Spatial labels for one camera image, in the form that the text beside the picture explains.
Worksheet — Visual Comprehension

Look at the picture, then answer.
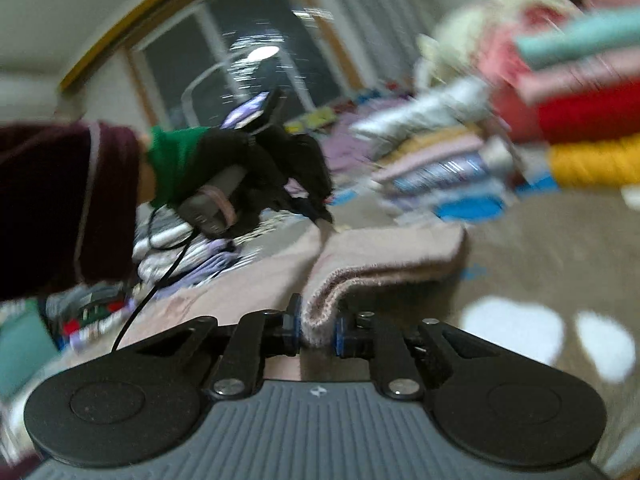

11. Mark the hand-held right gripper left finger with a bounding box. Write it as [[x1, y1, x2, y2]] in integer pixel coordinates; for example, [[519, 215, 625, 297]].
[[135, 294, 303, 401]]

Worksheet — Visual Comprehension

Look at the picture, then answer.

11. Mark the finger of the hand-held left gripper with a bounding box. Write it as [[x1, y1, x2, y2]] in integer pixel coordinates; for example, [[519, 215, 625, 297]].
[[292, 194, 335, 225]]

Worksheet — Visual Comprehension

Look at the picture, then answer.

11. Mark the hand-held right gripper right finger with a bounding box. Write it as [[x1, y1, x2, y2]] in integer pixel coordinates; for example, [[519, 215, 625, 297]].
[[334, 310, 501, 401]]

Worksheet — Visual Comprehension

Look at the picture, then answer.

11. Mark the pink knitted towel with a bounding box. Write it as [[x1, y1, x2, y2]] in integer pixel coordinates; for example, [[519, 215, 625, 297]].
[[117, 222, 468, 381]]

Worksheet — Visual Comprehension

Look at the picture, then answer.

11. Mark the person's left forearm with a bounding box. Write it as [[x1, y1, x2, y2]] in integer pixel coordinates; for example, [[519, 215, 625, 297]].
[[0, 120, 211, 303]]

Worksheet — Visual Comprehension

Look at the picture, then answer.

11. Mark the folded clothes stack purple bottomed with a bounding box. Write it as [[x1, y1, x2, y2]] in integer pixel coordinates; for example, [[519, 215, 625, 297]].
[[132, 207, 261, 291]]

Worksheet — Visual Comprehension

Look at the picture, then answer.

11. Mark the folded clothes stack pastel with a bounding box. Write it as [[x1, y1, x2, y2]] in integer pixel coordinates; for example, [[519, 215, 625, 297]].
[[350, 77, 511, 221]]

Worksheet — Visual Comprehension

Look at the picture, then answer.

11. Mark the folded clothes stack grey sweater topped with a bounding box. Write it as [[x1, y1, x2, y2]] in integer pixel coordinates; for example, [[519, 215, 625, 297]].
[[47, 282, 133, 351]]

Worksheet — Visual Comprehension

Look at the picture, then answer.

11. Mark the folded clothes stack red yellow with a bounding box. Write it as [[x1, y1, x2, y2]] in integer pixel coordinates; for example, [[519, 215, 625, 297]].
[[515, 9, 640, 191]]

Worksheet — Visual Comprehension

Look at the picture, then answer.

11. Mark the person's left hand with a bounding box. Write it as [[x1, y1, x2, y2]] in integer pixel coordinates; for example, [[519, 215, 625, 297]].
[[192, 127, 291, 233]]

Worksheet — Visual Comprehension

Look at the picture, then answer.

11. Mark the colourful letter print board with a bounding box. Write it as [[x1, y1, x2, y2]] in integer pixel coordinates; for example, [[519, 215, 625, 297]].
[[285, 87, 416, 131]]

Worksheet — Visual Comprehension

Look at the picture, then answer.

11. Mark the purple floral duvet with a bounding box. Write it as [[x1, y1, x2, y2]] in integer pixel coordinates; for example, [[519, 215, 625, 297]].
[[320, 97, 416, 176]]

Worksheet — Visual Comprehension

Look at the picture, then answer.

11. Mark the window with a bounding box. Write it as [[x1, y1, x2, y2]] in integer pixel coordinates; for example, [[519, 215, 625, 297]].
[[60, 0, 366, 131]]

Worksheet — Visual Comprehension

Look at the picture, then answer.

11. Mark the grey curtain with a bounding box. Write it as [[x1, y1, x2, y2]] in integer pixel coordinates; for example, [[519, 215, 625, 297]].
[[310, 0, 431, 96]]

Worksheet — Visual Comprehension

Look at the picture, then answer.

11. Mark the cartoon mouse printed blanket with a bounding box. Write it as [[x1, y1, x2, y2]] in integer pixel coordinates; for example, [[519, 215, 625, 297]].
[[0, 180, 640, 466]]

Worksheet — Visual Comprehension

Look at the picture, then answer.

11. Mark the pink quilt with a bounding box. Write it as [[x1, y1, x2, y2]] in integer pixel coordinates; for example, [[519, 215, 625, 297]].
[[477, 10, 546, 142]]

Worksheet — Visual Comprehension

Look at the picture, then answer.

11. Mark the black cable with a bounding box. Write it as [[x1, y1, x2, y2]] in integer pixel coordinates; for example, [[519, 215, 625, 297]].
[[111, 205, 201, 356]]

